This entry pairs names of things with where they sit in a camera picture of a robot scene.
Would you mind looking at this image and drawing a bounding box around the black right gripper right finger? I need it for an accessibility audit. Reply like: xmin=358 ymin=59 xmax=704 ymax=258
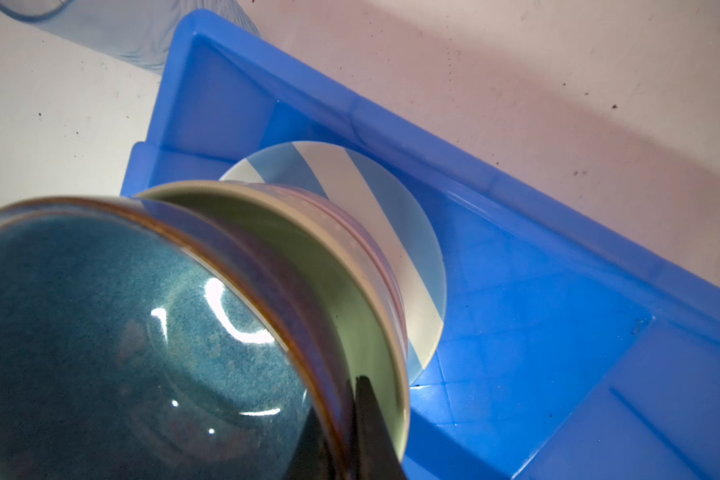
xmin=354 ymin=376 xmax=407 ymax=480

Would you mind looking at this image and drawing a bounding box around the blue ribbed plastic cup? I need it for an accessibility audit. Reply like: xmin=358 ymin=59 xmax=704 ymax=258
xmin=0 ymin=0 xmax=259 ymax=74

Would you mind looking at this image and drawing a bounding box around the light green ceramic bowl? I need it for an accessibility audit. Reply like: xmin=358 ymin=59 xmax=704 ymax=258
xmin=138 ymin=180 xmax=411 ymax=457

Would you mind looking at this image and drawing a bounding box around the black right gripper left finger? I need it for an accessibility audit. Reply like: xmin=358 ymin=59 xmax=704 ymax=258
xmin=287 ymin=409 xmax=335 ymax=480

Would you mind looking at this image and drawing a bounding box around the dark blue ceramic bowl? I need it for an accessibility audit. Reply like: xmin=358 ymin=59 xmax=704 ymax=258
xmin=0 ymin=197 xmax=356 ymax=479

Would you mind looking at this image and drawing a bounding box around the blue plastic bin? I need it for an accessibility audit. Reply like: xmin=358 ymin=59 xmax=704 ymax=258
xmin=122 ymin=12 xmax=720 ymax=479

